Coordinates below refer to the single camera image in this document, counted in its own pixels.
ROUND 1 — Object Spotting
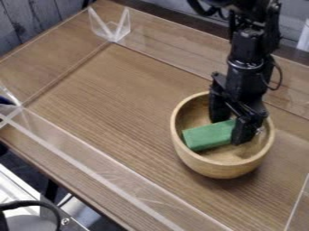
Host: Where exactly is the green rectangular block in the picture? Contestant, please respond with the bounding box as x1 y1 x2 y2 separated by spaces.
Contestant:
182 119 235 152

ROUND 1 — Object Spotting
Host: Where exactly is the black cable loop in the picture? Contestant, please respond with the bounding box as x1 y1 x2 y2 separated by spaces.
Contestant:
0 200 63 231

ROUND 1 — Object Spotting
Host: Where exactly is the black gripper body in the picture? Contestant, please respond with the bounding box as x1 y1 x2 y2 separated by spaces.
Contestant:
210 60 267 119

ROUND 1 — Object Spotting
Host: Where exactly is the grey metal mount plate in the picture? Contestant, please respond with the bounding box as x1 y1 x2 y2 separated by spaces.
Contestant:
0 212 89 231

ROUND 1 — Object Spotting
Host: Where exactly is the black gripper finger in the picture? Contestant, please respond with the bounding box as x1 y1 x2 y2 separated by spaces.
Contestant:
208 91 231 123
231 116 265 145

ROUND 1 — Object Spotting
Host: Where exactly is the brown wooden bowl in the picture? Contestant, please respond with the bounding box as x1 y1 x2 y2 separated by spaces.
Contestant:
168 91 275 179

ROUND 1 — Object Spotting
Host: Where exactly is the white post at right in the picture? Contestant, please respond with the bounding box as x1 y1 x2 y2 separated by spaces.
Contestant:
297 23 309 51

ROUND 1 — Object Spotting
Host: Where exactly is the clear acrylic front barrier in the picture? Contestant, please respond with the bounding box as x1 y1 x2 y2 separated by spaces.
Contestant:
0 87 234 231

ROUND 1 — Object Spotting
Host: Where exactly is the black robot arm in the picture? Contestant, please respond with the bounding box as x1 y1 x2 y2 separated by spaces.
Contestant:
187 0 281 145

